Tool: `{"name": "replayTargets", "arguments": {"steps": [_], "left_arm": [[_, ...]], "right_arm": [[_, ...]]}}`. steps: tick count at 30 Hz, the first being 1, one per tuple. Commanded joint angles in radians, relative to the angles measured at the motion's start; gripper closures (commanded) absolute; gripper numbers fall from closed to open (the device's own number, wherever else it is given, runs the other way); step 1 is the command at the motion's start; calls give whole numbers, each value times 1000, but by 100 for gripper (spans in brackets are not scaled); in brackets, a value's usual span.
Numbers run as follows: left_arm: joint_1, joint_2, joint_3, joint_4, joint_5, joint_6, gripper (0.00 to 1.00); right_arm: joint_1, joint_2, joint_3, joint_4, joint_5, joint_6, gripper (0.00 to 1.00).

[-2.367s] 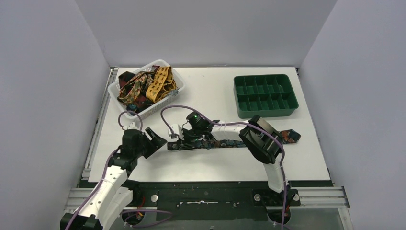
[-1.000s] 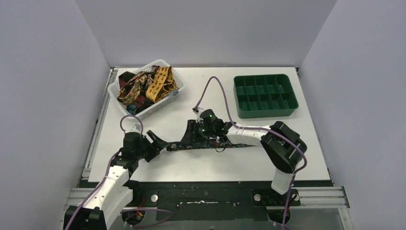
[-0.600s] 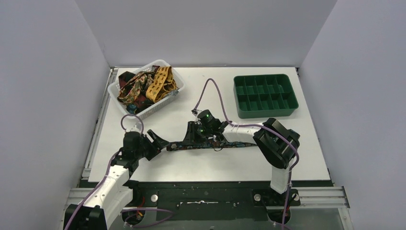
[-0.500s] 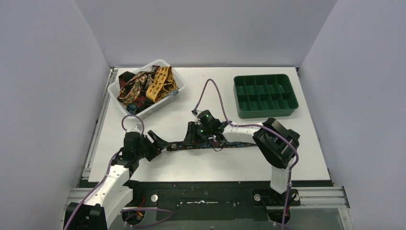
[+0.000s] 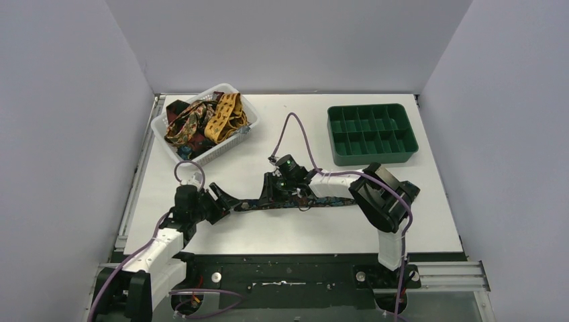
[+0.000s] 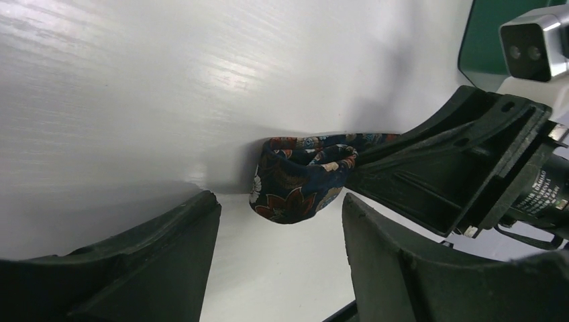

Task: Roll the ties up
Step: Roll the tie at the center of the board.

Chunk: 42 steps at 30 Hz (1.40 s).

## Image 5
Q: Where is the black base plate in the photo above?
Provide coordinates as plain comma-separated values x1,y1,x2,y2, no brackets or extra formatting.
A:
109,253,468,311

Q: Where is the dark blue floral tie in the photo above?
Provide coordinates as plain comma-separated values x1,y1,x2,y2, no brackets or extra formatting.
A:
231,196,356,212

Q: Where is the yellow patterned tie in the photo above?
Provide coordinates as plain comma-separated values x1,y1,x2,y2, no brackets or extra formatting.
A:
204,93,248,144

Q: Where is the aluminium frame rail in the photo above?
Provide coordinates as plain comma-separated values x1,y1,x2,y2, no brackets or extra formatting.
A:
82,262,497,322

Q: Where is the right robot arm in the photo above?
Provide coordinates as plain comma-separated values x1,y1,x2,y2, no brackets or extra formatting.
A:
255,154,419,271

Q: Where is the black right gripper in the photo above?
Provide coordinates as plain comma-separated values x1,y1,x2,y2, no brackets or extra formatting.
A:
259,171,295,207

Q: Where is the dark red tie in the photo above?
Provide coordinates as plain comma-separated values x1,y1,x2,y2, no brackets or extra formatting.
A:
166,100,190,125

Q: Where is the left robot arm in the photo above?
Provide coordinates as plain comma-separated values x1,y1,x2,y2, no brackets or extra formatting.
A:
87,184,237,321

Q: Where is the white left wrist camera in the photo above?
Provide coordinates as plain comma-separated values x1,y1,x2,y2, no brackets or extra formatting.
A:
180,172,204,189

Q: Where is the brown paisley tie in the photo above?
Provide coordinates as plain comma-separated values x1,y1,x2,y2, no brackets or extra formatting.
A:
164,100,217,147

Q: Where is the green compartment tray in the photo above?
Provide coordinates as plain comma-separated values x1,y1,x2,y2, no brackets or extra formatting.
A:
327,103,419,166

